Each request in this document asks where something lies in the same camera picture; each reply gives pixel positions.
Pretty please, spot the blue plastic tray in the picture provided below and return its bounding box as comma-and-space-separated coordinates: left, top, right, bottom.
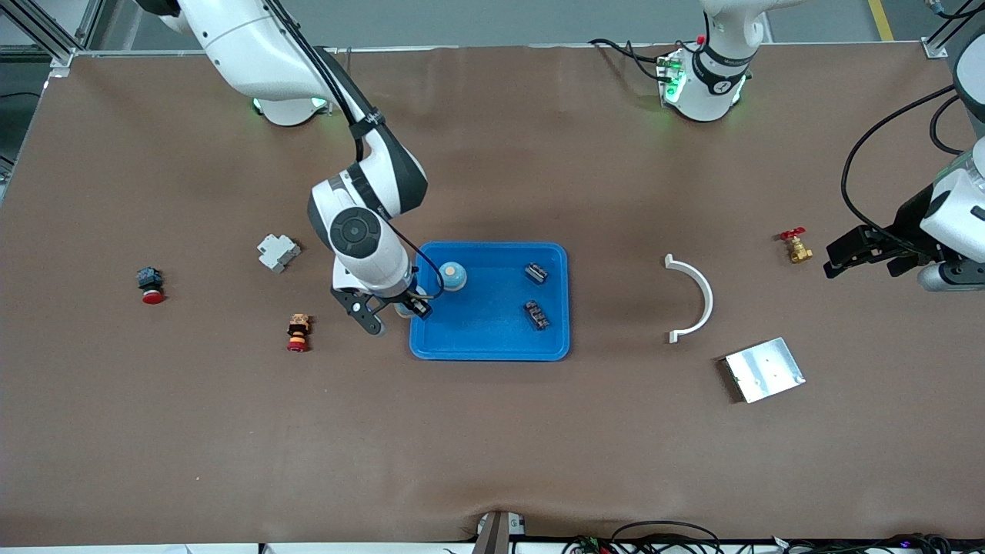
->
409, 242, 571, 362

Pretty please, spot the orange red emergency button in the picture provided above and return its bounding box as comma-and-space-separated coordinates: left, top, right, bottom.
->
286, 312, 312, 354

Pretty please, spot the grey terminal block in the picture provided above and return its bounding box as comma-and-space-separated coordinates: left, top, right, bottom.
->
256, 233, 302, 275

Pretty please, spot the brown table mat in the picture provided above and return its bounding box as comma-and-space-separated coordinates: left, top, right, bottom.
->
0, 42, 985, 547

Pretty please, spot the silver aluminium plate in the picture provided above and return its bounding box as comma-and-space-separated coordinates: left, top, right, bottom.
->
721, 336, 806, 405

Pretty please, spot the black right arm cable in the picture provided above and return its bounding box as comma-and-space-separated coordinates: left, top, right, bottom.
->
265, 0, 446, 299

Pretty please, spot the brass valve red handle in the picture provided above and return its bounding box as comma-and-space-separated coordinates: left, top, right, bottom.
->
776, 227, 814, 265

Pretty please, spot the white curved pipe bracket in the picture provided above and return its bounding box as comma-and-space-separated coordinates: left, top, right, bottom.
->
664, 253, 715, 345

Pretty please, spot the aluminium frame post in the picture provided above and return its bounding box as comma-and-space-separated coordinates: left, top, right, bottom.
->
922, 0, 985, 61
0, 0, 105, 78

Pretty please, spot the camera stand post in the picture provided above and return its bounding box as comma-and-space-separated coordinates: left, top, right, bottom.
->
475, 511, 527, 554

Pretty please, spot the red push button switch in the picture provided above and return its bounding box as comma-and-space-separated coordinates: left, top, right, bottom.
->
136, 265, 166, 305

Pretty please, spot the black cable bundle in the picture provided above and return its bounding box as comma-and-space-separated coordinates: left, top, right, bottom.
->
770, 532, 985, 554

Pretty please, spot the black base power cable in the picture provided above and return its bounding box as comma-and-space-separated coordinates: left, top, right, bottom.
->
589, 37, 663, 82

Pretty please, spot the black cable loop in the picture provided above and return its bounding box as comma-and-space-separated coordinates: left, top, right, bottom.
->
609, 521, 724, 554

